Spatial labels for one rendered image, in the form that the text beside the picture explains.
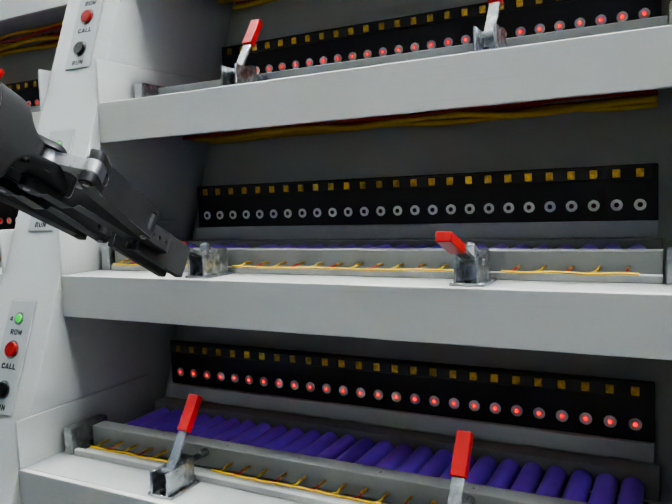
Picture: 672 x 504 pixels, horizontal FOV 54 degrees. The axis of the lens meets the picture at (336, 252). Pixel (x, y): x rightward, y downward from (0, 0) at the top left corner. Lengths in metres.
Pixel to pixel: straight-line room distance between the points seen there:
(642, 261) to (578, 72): 0.15
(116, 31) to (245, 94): 0.23
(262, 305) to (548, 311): 0.25
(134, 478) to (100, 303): 0.18
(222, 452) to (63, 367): 0.21
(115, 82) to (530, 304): 0.55
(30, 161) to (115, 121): 0.33
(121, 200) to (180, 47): 0.46
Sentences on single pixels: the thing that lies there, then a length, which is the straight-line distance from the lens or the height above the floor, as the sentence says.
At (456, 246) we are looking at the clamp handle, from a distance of 0.48.
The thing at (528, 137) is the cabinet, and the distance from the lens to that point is 0.77.
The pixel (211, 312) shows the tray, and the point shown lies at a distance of 0.64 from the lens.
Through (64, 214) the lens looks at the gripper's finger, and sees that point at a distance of 0.56.
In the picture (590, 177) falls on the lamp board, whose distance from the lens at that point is 0.69.
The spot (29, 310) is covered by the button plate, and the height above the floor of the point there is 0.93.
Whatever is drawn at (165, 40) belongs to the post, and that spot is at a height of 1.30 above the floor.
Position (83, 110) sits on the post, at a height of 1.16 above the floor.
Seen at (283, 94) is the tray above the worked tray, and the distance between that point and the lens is 0.67.
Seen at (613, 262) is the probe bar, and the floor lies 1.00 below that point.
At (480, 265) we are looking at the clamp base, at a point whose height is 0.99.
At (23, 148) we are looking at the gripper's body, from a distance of 0.48.
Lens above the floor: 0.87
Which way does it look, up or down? 13 degrees up
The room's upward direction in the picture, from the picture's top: 7 degrees clockwise
